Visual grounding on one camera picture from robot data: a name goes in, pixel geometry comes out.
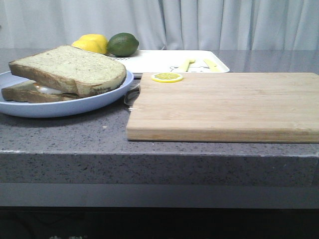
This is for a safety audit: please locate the light blue plate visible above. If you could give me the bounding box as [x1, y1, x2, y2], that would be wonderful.
[0, 71, 134, 118]

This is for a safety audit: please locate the bread slice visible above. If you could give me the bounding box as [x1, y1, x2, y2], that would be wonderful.
[8, 45, 127, 98]
[1, 80, 80, 103]

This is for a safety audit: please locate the cream serving tray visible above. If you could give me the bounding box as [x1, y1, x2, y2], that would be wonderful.
[108, 50, 230, 77]

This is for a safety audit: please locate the lemon slice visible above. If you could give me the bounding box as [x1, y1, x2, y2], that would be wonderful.
[151, 72, 183, 83]

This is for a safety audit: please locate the wooden cutting board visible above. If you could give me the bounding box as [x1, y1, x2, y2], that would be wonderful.
[127, 73, 319, 143]

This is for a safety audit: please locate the yellow plastic fork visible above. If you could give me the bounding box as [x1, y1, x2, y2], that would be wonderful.
[176, 59, 195, 72]

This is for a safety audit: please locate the yellow plastic knife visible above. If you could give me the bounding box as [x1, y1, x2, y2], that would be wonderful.
[203, 59, 220, 72]

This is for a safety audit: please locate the green lime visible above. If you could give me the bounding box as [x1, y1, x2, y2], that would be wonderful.
[107, 32, 139, 57]

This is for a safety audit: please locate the back yellow lemon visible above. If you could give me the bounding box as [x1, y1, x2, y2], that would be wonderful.
[79, 34, 108, 54]

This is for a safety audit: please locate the yellow lemon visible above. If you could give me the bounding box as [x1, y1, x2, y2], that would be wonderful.
[71, 40, 104, 54]
[79, 34, 108, 54]

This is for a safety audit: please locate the front yellow lemon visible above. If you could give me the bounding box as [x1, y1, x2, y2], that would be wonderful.
[71, 40, 104, 54]

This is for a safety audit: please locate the fried egg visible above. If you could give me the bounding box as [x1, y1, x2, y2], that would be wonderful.
[33, 83, 64, 95]

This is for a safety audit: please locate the white curtain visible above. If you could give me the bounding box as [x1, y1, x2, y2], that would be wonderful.
[0, 0, 319, 51]

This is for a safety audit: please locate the metal cutting board handle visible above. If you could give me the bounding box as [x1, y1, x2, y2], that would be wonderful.
[124, 84, 140, 111]

